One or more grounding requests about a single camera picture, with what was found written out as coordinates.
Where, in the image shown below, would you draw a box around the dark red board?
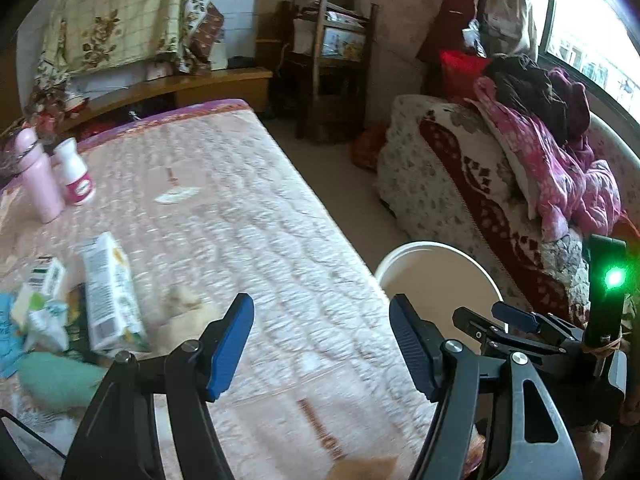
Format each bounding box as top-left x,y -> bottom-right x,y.
416,0 -> 490,63

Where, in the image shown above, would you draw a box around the beige curtain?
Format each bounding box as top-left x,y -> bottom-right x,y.
484,0 -> 540,58

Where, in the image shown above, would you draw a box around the dark green snack wrapper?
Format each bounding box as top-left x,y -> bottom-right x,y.
65,284 -> 93,356

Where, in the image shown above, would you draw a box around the crumpled beige paper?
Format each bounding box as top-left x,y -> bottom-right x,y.
150,285 -> 221,346

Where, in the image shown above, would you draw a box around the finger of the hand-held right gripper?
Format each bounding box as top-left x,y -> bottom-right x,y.
491,302 -> 586,348
452,307 -> 551,361

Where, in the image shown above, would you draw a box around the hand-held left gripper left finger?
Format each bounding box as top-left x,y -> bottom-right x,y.
61,292 -> 256,480

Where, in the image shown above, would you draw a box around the white pill bottle pink label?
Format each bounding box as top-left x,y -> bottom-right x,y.
53,137 -> 96,207

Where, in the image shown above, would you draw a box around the orange cloth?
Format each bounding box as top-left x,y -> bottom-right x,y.
349,127 -> 390,172

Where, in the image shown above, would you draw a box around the window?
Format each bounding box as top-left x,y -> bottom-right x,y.
542,0 -> 640,128

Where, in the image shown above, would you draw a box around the red plastic bags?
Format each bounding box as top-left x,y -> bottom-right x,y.
27,95 -> 88,131

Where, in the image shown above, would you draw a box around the blue packet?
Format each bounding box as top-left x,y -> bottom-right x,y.
0,292 -> 26,378

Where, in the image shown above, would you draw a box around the wooden cabinet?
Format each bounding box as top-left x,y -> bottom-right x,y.
47,66 -> 274,128

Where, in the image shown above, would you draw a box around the white milk carton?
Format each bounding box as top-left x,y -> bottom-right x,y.
76,231 -> 150,355

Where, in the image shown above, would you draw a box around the pink floral quilt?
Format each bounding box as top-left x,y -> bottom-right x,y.
472,75 -> 623,242

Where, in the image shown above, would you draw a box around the green and white medicine box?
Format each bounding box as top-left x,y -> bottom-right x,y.
11,255 -> 67,323

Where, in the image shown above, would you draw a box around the pink quilted mattress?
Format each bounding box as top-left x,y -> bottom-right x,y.
0,99 -> 486,480

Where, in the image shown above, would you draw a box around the white plastic bucket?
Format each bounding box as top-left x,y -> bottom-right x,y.
374,241 -> 504,333

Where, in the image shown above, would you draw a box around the mint green soft cloth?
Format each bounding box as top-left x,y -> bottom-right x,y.
19,351 -> 108,413

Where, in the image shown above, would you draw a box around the yellow floral checked cloth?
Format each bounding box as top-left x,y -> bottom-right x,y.
40,0 -> 226,78

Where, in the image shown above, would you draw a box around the wooden chair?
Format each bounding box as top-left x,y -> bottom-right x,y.
277,0 -> 379,145

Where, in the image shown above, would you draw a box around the red bag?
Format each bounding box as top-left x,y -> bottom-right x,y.
439,50 -> 493,103

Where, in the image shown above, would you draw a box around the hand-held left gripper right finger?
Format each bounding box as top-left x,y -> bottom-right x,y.
389,294 -> 585,480

